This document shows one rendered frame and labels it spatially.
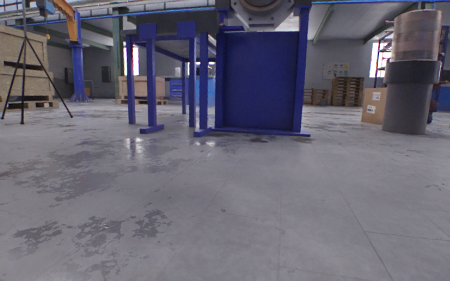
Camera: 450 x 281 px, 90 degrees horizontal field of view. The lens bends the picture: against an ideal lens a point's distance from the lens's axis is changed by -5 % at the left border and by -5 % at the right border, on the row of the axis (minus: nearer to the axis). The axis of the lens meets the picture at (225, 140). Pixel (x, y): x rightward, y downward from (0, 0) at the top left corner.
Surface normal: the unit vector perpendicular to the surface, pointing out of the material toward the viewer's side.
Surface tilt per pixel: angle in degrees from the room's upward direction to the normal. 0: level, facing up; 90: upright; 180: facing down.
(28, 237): 0
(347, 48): 90
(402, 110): 90
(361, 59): 90
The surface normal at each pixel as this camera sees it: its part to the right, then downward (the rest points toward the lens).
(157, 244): 0.03, -0.98
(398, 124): -0.75, 0.11
